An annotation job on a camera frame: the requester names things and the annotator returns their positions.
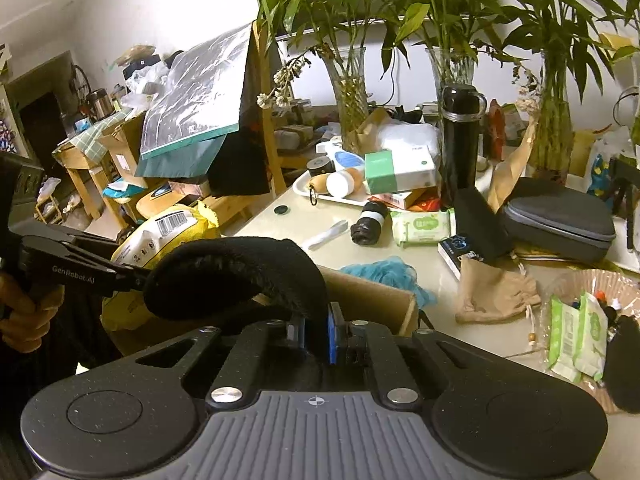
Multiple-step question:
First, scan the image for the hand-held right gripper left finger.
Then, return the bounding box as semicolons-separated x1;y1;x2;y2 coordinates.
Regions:
135;317;308;406

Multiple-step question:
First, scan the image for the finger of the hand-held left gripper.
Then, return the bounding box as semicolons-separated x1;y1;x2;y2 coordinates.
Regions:
11;224;153;298

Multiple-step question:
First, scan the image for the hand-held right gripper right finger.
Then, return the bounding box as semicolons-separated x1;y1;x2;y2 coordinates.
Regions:
327;302;483;406

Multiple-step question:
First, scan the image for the brown cardboard box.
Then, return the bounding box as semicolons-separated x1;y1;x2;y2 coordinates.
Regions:
107;266;420;358

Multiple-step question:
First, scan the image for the person's left hand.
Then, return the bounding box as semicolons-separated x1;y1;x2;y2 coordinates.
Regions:
0;274;64;356

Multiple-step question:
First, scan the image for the wooden side table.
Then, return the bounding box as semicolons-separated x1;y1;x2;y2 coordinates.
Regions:
52;110;151;228

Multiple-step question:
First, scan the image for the blue mesh bath loofah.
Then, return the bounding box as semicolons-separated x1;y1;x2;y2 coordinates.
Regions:
340;256;437;311

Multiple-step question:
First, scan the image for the green checkered cloth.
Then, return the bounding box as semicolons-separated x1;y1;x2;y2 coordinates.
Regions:
67;109;134;159

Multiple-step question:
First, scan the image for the white plastic tube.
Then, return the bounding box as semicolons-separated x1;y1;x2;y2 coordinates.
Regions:
307;220;349;251

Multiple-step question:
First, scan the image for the large cardboard carton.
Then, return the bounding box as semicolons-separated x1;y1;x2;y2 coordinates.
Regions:
97;112;152;182

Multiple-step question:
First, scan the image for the yellow sack with barcode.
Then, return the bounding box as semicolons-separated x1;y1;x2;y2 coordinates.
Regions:
100;200;222;332

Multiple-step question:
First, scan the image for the metal kettle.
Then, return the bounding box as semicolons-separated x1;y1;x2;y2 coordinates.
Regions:
87;88;112;119

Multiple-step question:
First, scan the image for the black trash bag roll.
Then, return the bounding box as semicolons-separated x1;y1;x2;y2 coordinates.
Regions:
350;202;389;247

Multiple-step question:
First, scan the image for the green wet wipes pack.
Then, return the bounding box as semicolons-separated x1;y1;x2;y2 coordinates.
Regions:
390;208;457;247

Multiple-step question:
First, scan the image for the small black tissue pack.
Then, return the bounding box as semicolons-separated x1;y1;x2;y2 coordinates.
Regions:
438;234;483;281

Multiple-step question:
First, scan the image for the white plastic tray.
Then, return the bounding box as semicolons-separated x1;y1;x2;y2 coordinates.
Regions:
291;167;401;207

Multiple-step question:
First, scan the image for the tan case with carabiner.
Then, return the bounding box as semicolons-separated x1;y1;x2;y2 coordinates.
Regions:
307;174;332;207

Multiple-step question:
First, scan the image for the tan bottle white cap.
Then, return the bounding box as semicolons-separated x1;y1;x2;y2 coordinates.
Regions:
325;166;369;197

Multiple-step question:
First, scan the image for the orange white flat box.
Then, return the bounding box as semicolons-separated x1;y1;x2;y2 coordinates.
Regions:
386;189;441;209

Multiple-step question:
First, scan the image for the pile of plastic bags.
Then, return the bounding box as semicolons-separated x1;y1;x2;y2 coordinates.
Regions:
116;44;174;107

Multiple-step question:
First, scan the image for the green white tissue box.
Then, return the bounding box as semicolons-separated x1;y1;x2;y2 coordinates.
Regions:
364;149;437;195

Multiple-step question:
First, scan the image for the white blue pouch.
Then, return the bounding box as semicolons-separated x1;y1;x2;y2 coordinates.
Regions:
316;140;368;169

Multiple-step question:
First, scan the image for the dark paper bag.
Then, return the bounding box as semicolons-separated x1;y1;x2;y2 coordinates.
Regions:
207;22;273;197

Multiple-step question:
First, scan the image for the black fabric pouch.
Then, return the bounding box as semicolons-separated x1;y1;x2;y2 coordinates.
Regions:
454;188;512;263

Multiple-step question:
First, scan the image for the wooden chair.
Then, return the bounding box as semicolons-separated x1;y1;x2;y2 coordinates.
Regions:
135;19;302;235

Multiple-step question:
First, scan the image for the silver green plastic bag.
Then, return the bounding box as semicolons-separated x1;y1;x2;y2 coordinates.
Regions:
135;24;252;177

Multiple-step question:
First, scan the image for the small brown paper bag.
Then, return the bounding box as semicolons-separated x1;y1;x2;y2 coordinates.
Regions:
342;107;396;154

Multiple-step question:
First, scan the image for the black thermos bottle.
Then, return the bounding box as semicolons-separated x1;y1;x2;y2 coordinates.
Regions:
439;82;488;209

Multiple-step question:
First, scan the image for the green white wipes packet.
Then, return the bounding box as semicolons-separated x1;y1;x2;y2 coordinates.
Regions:
547;296;583;379
572;292;610;384

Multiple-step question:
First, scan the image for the woven paper basket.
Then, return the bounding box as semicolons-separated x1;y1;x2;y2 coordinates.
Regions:
542;268;640;416

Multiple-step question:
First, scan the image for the ribbed glass vase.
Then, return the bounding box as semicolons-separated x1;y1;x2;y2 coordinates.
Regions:
425;46;478;92
320;47;368;134

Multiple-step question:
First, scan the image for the tall brown paper bag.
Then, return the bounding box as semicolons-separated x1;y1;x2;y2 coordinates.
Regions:
487;110;542;213

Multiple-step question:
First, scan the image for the grey hard zip case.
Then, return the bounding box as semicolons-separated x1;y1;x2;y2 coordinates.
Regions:
500;177;617;264

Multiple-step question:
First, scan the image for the dried white flower sprig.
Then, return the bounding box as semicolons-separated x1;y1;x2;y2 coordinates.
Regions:
256;55;309;111
514;71;544;117

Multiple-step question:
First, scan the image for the red snack packet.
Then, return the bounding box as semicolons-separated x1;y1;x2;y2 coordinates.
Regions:
487;100;507;149

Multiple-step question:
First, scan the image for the green white snack packet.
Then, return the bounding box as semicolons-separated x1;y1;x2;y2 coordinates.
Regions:
502;104;527;144

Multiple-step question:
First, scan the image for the black fabric item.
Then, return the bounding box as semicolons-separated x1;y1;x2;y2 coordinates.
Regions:
602;312;640;413

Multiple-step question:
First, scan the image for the tall glass vase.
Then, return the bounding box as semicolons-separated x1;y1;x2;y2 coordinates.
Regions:
527;50;574;172

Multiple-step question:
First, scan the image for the yellow bag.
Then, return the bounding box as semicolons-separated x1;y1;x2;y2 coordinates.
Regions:
570;130;602;177

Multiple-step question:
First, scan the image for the blue patterned packet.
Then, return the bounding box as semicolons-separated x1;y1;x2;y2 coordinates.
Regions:
587;155;622;199

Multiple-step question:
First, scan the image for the black mini tripod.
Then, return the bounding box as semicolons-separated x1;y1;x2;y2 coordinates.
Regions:
605;157;640;222

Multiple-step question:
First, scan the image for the crumpled white plastic bag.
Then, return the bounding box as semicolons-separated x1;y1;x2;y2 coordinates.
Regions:
590;125;640;171

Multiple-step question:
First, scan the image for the tan drawstring pouch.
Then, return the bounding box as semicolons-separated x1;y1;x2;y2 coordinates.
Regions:
455;254;545;358

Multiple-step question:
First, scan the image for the black cable loop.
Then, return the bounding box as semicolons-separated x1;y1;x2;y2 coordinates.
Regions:
615;85;640;127

